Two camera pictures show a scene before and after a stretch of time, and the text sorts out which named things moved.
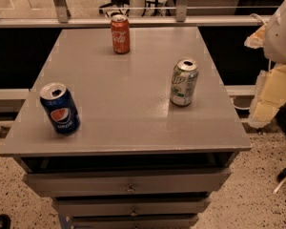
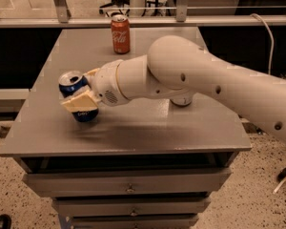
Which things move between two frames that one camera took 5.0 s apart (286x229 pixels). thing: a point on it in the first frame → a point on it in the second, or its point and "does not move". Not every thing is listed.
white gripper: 281,37 → 105,81
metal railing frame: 63,19 does not move
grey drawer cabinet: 136,160 does not move
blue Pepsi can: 60,108 → 71,81
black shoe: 1,221 does not move
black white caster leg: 284,175 does not move
